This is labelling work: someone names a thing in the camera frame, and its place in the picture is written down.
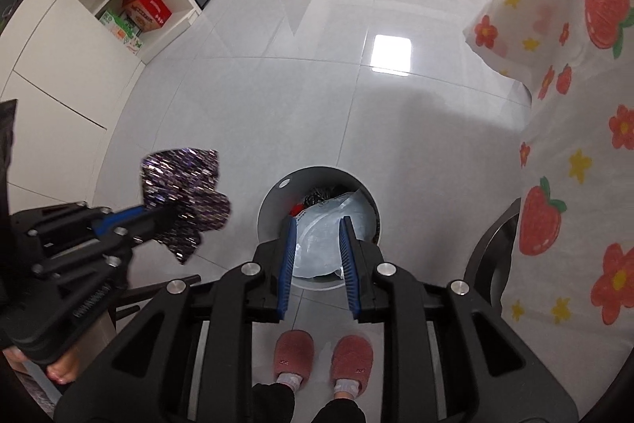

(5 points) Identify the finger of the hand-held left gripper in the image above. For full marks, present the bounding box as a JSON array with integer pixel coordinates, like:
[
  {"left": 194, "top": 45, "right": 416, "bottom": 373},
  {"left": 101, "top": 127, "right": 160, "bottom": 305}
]
[
  {"left": 32, "top": 207, "right": 179, "bottom": 280},
  {"left": 12, "top": 203, "right": 149, "bottom": 250}
]

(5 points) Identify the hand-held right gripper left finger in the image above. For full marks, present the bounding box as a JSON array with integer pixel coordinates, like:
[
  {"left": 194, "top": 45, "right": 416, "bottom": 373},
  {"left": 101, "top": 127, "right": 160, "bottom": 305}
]
[{"left": 53, "top": 215, "right": 298, "bottom": 423}]

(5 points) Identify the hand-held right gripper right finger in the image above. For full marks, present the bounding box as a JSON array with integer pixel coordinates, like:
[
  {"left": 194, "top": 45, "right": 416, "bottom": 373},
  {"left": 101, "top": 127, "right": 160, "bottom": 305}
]
[{"left": 338, "top": 215, "right": 580, "bottom": 423}]

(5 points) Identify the white plastic bag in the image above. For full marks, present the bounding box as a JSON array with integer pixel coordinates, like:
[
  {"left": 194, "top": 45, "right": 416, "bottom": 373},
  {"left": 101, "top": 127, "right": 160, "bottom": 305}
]
[{"left": 292, "top": 190, "right": 378, "bottom": 280}]

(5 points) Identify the purple wrapper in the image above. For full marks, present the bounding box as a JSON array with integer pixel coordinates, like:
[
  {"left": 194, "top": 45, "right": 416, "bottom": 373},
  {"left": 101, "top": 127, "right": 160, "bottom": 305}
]
[{"left": 140, "top": 148, "right": 233, "bottom": 266}]

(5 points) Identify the black twine bundle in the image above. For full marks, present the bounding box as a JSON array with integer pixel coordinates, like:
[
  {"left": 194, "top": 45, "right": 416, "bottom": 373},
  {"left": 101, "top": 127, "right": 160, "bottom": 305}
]
[{"left": 302, "top": 188, "right": 348, "bottom": 208}]

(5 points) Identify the white round bin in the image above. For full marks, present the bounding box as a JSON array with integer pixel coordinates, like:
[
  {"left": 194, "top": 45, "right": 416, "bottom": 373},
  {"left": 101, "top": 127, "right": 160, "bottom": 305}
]
[{"left": 256, "top": 165, "right": 382, "bottom": 292}]

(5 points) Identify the person's left hand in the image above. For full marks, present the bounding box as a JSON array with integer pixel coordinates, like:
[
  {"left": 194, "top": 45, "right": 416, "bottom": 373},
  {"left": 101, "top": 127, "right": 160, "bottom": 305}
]
[{"left": 2, "top": 346, "right": 81, "bottom": 385}]

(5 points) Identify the pink fuzzy slipper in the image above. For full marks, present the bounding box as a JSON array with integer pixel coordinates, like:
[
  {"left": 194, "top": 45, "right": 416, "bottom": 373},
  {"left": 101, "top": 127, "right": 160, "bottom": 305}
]
[
  {"left": 274, "top": 330, "right": 315, "bottom": 387},
  {"left": 331, "top": 335, "right": 374, "bottom": 391}
]

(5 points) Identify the person's left leg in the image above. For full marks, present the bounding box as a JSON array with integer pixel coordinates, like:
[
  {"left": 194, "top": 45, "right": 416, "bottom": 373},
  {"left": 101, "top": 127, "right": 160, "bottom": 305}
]
[{"left": 252, "top": 373, "right": 303, "bottom": 423}]

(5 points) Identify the person's leg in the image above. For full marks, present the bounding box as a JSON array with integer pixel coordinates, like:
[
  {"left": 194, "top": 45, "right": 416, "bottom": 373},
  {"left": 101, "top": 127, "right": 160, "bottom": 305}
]
[
  {"left": 317, "top": 381, "right": 367, "bottom": 423},
  {"left": 252, "top": 373, "right": 303, "bottom": 423}
]

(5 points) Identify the person's right leg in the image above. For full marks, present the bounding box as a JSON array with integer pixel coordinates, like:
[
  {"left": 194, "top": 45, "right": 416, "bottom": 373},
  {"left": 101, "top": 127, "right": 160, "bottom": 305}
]
[{"left": 317, "top": 381, "right": 367, "bottom": 423}]

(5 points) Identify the white shelf unit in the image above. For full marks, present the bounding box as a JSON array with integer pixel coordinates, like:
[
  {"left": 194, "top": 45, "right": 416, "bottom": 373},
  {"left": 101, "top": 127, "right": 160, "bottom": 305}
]
[{"left": 0, "top": 0, "right": 204, "bottom": 206}]

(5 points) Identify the green white carton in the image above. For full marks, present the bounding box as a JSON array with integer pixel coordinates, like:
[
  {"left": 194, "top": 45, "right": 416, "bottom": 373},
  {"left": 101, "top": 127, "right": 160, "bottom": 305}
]
[{"left": 97, "top": 9, "right": 144, "bottom": 56}]

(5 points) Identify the red carton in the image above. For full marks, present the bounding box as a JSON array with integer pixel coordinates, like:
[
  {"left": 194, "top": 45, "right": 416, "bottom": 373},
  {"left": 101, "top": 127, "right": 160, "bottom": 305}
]
[{"left": 121, "top": 0, "right": 172, "bottom": 34}]

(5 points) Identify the strawberry flower print tablecloth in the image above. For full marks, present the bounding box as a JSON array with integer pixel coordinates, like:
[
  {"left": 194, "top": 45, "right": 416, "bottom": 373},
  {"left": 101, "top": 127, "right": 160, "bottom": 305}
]
[{"left": 463, "top": 0, "right": 634, "bottom": 404}]

